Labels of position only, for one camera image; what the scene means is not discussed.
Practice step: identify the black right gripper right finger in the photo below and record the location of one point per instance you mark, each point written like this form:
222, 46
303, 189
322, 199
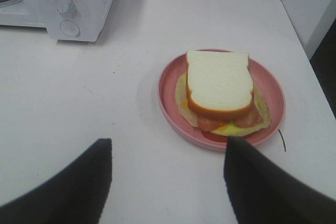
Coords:
261, 192

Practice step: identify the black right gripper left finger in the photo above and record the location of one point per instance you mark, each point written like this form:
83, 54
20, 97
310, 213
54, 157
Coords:
77, 194

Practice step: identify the round door release button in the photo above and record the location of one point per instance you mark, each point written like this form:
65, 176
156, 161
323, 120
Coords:
69, 28

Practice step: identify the white timer knob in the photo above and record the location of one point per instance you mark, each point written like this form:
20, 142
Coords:
60, 6

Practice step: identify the white microwave oven body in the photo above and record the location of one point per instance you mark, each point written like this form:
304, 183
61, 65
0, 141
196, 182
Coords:
76, 20

